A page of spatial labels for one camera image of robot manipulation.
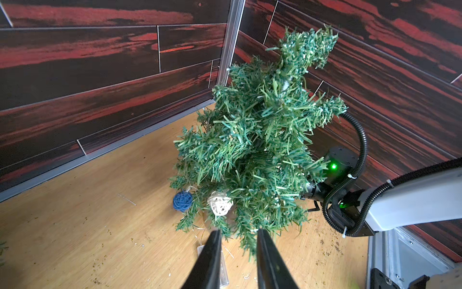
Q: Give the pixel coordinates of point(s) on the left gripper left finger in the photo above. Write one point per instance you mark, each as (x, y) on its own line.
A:
(206, 272)

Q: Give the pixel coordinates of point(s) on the right clear battery box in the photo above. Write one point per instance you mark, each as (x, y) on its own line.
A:
(224, 279)

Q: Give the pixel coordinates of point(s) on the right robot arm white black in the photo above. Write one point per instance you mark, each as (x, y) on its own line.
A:
(431, 194)

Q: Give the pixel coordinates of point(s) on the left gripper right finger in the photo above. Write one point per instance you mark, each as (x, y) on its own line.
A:
(272, 272)

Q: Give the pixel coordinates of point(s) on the decorated christmas tree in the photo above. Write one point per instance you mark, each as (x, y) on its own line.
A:
(248, 158)

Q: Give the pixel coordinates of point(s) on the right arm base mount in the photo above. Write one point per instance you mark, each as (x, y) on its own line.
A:
(398, 257)

